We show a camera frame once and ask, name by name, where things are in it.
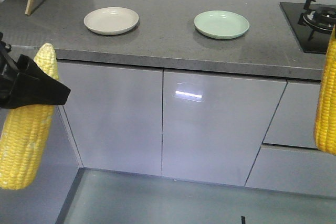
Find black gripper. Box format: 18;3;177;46
1;33;70;109

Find grey cabinet door middle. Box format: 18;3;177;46
162;71;286;186

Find black gas stove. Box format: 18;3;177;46
280;0;335;54

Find grey drawer fronts right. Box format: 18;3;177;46
246;81;335;197

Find grey cabinet door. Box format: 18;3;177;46
59;63;162;176
162;71;286;186

